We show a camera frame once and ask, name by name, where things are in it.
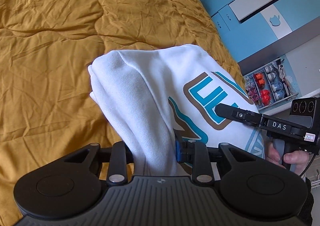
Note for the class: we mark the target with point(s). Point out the person's right hand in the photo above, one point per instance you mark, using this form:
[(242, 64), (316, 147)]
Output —
[(298, 158)]

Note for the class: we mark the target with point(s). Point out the blue white wardrobe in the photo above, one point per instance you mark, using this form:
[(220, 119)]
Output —
[(257, 31)]

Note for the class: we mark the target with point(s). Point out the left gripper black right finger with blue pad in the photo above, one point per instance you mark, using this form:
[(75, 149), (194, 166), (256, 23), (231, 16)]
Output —
[(195, 153)]

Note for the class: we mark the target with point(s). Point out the mustard yellow quilt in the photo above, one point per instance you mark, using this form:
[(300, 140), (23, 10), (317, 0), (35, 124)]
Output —
[(46, 48)]

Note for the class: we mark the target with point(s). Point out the white shirt with teal print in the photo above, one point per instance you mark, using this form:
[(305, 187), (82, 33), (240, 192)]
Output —
[(150, 96)]

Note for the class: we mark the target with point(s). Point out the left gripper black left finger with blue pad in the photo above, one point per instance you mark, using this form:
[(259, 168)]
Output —
[(117, 169)]

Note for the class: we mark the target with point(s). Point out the shelf rack with toys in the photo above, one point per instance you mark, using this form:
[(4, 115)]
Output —
[(272, 85)]

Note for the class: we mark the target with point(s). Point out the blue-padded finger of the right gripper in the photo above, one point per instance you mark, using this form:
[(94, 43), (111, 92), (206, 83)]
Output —
[(239, 115)]

